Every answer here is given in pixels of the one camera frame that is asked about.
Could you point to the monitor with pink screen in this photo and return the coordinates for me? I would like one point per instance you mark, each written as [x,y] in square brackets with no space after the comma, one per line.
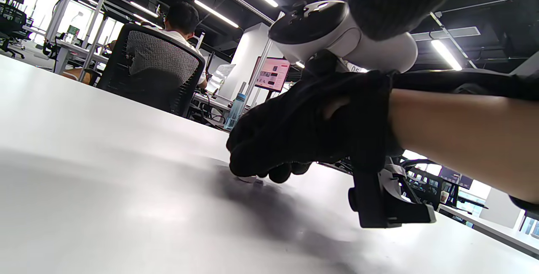
[271,74]

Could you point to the person's left hand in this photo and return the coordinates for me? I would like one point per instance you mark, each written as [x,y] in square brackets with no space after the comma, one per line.
[400,0]

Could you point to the black mesh office chair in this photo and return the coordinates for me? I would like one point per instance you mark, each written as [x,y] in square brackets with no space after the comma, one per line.
[160,59]

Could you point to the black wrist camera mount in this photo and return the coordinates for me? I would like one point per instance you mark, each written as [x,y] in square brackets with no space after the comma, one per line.
[374,206]

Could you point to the white metal support post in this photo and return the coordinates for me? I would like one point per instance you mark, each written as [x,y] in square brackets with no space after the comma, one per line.
[96,30]
[63,4]

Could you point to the white office desk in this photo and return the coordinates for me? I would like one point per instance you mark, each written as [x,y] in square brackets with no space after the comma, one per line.
[497,232]

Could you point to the person's right hand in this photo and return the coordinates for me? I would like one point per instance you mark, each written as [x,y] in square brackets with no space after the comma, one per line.
[303,126]

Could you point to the person's right forearm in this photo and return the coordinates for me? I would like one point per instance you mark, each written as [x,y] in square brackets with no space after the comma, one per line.
[463,139]

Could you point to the blue translucent water bottle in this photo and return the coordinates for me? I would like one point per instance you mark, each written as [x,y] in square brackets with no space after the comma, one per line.
[235,112]

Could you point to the black forearm pack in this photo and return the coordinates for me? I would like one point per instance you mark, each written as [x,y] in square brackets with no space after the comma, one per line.
[526,208]

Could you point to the grey and black hand controller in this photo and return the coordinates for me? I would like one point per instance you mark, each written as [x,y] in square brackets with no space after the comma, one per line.
[379,51]

